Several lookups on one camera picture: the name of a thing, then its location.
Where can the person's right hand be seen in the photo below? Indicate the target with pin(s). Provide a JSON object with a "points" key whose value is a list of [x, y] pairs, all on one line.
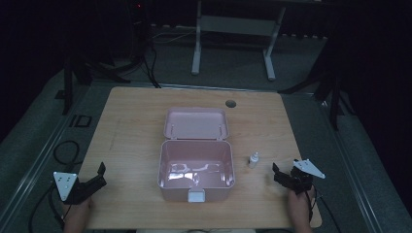
{"points": [[299, 205]]}

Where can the pink plastic storage box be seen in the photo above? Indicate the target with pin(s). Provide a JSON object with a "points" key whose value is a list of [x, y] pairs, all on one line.
{"points": [[196, 155]]}

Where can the small white bottle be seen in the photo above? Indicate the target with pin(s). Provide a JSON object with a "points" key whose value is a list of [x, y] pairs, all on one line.
{"points": [[253, 160]]}

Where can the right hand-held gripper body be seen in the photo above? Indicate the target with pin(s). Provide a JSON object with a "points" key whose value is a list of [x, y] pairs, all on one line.
{"points": [[303, 179]]}

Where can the black rectangular floor frame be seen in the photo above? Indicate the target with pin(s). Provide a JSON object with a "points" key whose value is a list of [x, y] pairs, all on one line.
{"points": [[77, 121]]}

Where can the dark computer tower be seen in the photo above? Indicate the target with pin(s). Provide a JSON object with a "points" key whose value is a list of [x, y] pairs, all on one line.
{"points": [[139, 26]]}

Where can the black tripod stand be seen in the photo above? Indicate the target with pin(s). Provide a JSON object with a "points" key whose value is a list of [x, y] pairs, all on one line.
{"points": [[68, 84], [333, 90]]}

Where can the person's left hand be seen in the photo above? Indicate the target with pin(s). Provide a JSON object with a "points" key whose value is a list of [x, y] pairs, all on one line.
{"points": [[78, 212]]}

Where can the white metal desk frame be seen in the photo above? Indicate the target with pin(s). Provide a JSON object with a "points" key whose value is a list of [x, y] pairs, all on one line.
{"points": [[236, 25]]}

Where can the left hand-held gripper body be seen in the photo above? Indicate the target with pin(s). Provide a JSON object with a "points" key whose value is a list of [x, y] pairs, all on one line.
{"points": [[65, 185]]}

